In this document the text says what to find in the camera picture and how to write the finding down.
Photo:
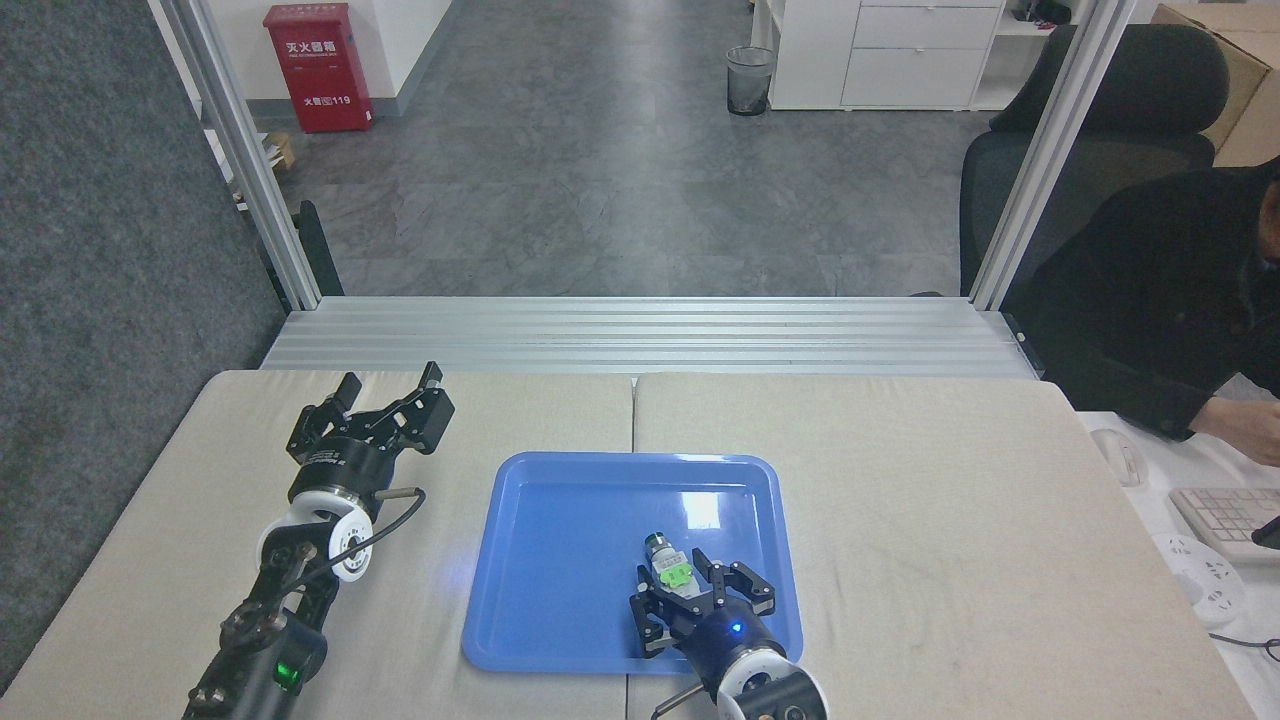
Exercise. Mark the person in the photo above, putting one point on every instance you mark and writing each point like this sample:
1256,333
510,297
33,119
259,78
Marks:
1150,300

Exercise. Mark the black office chair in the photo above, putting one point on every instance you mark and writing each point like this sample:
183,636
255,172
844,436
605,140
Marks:
1130,90

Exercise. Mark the black mesh waste bin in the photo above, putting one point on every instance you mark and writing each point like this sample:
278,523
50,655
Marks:
749,82

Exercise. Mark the white drawer cabinet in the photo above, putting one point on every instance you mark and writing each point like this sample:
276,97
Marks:
900,55

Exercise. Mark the silver aluminium post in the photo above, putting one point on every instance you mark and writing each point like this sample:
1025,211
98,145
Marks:
1050,150
245,150

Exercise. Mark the black frame foot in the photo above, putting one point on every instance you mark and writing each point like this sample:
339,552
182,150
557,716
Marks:
318,250

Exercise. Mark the white computer mouse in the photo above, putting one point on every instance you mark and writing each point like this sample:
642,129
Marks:
1118,455

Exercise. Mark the switch part with green clip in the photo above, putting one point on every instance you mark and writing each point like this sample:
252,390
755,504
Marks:
670,572

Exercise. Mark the white power strip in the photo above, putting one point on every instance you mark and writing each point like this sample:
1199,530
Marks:
1205,580

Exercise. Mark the beige table pad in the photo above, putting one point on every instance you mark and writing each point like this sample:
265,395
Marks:
150,560
950,560

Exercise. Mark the person's hand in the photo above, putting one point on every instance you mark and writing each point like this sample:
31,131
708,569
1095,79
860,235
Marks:
1245,430

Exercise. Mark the grey felt partition panel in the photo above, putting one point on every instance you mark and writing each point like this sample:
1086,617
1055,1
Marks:
110,300

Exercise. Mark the red fire extinguisher box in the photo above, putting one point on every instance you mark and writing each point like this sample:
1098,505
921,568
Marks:
318,70

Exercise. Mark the small cardboard box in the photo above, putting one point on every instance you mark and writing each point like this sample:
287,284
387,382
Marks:
281,150

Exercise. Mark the silver aluminium rail frame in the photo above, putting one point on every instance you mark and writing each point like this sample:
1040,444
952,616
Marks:
640,335

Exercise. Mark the blue plastic tray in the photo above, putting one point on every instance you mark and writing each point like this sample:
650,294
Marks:
580,560

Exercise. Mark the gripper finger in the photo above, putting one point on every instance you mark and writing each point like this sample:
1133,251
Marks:
745,590
418,415
312,425
652,620

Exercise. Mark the large cardboard box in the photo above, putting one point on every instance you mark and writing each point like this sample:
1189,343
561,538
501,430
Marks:
1250,70

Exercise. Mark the white keyboard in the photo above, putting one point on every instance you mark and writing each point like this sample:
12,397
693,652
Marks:
1220,515

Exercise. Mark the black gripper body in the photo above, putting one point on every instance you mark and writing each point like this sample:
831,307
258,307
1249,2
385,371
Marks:
350,467
725,640

